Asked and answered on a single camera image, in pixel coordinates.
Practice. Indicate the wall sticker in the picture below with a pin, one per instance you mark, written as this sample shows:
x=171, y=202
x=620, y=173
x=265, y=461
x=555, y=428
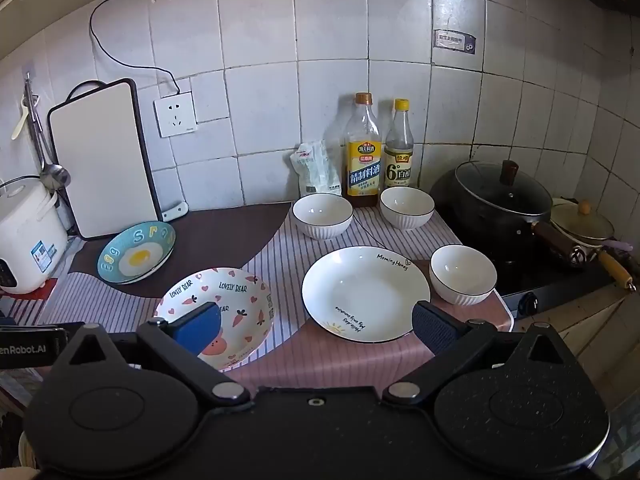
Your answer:
x=454, y=41

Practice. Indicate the white wall socket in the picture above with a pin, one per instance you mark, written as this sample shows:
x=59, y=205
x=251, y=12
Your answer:
x=175, y=115

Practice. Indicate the white ribbed bowl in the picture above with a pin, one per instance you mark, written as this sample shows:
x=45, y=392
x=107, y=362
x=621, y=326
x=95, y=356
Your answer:
x=322, y=215
x=406, y=207
x=462, y=275

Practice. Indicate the white rice cooker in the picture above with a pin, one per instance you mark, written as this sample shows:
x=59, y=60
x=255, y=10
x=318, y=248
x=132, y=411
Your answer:
x=25, y=240

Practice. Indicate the white rice paddle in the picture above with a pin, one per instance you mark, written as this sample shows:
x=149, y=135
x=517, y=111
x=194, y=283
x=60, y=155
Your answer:
x=19, y=122

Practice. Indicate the metal ladle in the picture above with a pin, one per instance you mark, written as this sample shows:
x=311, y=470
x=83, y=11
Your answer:
x=54, y=175

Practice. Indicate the pink carrot print plate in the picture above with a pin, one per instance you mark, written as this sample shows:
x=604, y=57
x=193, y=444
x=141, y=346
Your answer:
x=240, y=305

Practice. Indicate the white black-rimmed plate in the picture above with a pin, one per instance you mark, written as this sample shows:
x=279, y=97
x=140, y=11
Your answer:
x=365, y=285

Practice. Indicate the black cooking pot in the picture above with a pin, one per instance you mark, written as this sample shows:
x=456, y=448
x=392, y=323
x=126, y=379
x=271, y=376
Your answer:
x=480, y=230

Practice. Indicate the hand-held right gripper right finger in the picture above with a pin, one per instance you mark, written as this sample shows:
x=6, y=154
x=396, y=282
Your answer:
x=435, y=325

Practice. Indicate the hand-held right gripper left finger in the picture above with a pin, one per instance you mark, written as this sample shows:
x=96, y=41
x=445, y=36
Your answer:
x=200, y=327

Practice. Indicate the glass pot lid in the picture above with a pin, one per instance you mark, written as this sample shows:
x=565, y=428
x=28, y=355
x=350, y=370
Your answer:
x=500, y=190

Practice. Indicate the small cream pot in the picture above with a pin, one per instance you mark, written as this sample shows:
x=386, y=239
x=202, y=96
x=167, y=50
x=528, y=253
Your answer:
x=615, y=269

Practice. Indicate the black gas stove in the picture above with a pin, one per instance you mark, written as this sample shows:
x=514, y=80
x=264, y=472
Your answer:
x=525, y=280

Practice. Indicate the clear vinegar bottle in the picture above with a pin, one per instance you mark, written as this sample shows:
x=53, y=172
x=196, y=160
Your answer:
x=399, y=160

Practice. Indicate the teal fried egg plate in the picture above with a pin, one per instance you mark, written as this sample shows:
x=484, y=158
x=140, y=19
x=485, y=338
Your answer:
x=120, y=260

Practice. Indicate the white cutting board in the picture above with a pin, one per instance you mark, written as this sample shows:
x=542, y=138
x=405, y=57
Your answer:
x=105, y=160

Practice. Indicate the clear adhesive wall hook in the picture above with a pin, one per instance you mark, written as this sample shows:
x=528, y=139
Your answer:
x=28, y=70

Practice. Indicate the striped pink cloth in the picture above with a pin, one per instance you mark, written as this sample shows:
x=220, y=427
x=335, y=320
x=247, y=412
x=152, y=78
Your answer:
x=285, y=270

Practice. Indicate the white salt bag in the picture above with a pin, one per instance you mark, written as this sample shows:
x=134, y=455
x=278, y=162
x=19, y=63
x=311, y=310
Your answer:
x=315, y=170

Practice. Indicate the white cutting board stand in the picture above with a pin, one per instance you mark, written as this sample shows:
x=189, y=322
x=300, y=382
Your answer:
x=174, y=211

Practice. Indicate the yellow label cooking wine bottle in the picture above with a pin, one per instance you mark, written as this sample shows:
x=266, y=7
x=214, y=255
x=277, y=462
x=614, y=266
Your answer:
x=363, y=170

